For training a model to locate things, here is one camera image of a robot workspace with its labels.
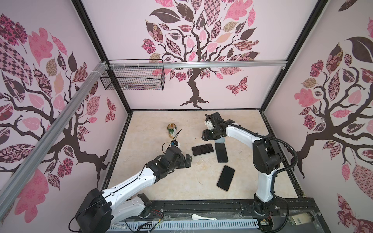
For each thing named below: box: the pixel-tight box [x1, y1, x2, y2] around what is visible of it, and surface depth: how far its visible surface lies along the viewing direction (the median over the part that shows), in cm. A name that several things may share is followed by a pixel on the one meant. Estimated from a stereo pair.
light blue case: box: [214, 136, 225, 144], surface depth 102 cm
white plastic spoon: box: [191, 214, 218, 221], surface depth 72 cm
